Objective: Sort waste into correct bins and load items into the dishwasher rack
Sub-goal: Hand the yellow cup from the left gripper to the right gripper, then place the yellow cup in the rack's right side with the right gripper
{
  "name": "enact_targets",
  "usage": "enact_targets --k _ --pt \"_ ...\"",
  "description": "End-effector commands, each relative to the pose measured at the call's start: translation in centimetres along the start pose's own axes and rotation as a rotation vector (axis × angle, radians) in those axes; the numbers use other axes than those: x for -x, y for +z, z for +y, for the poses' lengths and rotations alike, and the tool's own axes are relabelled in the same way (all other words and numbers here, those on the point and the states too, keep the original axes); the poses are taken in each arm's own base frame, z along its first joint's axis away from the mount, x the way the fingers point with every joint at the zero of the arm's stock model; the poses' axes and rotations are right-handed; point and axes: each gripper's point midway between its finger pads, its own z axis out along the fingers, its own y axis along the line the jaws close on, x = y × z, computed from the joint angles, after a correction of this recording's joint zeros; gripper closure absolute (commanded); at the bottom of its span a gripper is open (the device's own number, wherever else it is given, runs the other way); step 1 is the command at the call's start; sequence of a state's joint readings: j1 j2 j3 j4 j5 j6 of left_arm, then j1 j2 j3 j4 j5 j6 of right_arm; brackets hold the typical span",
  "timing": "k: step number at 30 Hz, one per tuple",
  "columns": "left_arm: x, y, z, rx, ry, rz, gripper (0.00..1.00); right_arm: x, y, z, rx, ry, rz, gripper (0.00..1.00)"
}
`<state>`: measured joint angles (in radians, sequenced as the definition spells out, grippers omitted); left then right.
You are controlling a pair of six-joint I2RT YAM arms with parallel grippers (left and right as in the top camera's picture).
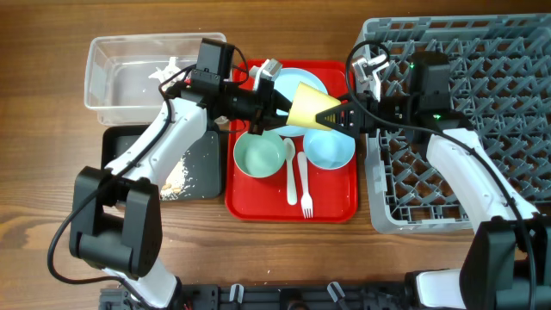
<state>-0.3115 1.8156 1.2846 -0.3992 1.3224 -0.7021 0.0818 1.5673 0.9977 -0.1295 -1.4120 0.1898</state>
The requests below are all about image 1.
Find yellow plastic cup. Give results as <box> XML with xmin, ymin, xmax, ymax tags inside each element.
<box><xmin>286</xmin><ymin>83</ymin><xmax>341</xmax><ymax>131</ymax></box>

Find green bowl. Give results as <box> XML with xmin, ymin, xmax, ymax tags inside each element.
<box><xmin>232</xmin><ymin>131</ymin><xmax>286</xmax><ymax>178</ymax></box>

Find white tissue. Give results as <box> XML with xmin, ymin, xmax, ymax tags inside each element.
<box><xmin>149</xmin><ymin>57</ymin><xmax>180</xmax><ymax>82</ymax></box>

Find rice and food scraps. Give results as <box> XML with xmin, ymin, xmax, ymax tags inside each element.
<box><xmin>160</xmin><ymin>157</ymin><xmax>189</xmax><ymax>202</ymax></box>

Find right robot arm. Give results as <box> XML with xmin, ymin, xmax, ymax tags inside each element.
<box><xmin>314</xmin><ymin>92</ymin><xmax>550</xmax><ymax>309</ymax></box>

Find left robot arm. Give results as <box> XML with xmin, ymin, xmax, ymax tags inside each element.
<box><xmin>64</xmin><ymin>81</ymin><xmax>292</xmax><ymax>309</ymax></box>

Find grey dishwasher rack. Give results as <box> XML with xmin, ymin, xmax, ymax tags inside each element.
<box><xmin>358</xmin><ymin>13</ymin><xmax>550</xmax><ymax>234</ymax></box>

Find light blue plate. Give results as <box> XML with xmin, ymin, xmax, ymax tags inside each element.
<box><xmin>272</xmin><ymin>68</ymin><xmax>327</xmax><ymax>138</ymax></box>

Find light blue bowl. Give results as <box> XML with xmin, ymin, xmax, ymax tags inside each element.
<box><xmin>303</xmin><ymin>129</ymin><xmax>356</xmax><ymax>170</ymax></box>

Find white plastic spoon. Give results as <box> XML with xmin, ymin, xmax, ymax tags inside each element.
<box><xmin>283</xmin><ymin>138</ymin><xmax>298</xmax><ymax>206</ymax></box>

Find black rectangular tray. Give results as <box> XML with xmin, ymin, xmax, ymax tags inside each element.
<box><xmin>101</xmin><ymin>125</ymin><xmax>223</xmax><ymax>201</ymax></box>

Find red serving tray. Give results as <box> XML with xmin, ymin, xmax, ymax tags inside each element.
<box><xmin>225</xmin><ymin>59</ymin><xmax>358</xmax><ymax>223</ymax></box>

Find white plastic fork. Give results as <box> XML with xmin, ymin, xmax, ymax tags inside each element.
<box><xmin>297</xmin><ymin>152</ymin><xmax>313</xmax><ymax>219</ymax></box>

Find clear plastic bin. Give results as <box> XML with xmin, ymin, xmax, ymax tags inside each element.
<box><xmin>84</xmin><ymin>32</ymin><xmax>226</xmax><ymax>127</ymax></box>

